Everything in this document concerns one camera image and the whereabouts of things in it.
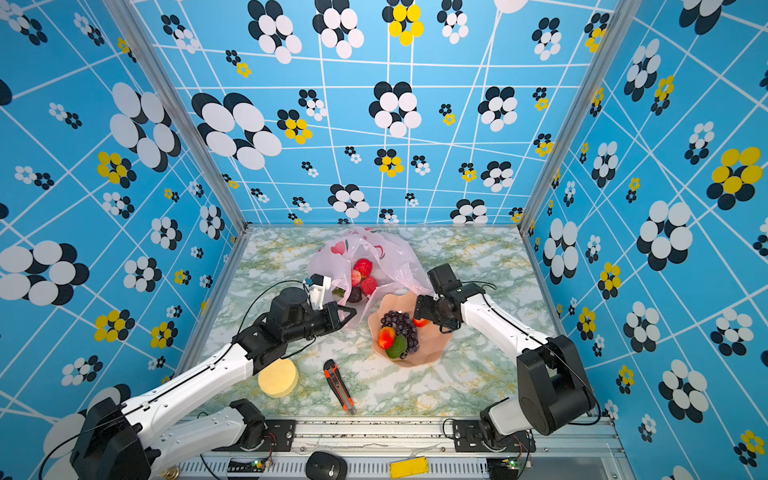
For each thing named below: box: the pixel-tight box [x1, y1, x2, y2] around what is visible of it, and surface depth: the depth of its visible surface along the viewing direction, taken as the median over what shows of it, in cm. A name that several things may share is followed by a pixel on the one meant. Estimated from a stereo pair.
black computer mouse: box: [305, 451, 348, 480], surface depth 69 cm
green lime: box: [386, 334, 407, 359], surface depth 85 cm
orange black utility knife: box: [323, 359, 356, 415], surface depth 82 cm
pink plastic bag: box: [308, 227, 433, 328], surface depth 84 cm
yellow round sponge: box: [258, 358, 299, 398], surface depth 81 cm
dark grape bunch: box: [380, 310, 419, 359], surface depth 89 cm
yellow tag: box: [389, 456, 429, 479], surface depth 71 cm
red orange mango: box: [378, 326, 396, 350], surface depth 85 cm
